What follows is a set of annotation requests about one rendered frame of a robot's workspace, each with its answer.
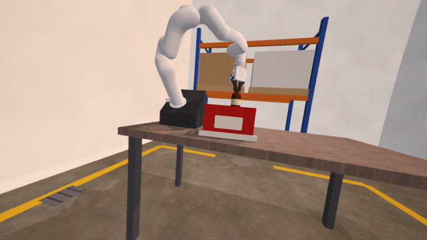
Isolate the red crate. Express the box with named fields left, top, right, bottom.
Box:
left=203, top=104, right=256, bottom=136

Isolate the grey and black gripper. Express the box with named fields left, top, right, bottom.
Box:
left=231, top=66, right=246, bottom=92

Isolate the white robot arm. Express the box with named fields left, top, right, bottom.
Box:
left=155, top=5, right=247, bottom=108

